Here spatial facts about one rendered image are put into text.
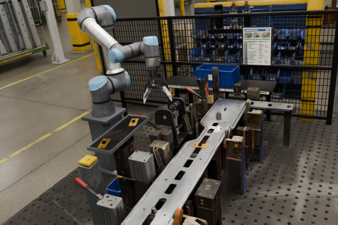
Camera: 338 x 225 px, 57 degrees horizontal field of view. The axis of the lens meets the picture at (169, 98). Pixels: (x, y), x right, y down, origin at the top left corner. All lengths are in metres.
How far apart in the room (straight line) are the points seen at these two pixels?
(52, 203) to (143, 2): 2.72
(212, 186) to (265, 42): 1.38
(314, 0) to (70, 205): 2.04
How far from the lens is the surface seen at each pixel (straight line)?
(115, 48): 1.62
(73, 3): 9.28
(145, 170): 1.45
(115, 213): 1.32
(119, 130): 1.62
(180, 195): 1.39
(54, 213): 1.96
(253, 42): 2.47
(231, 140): 1.67
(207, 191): 1.35
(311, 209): 1.82
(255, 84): 2.45
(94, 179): 1.45
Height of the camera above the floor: 1.88
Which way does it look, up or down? 22 degrees down
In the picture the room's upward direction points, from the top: 6 degrees counter-clockwise
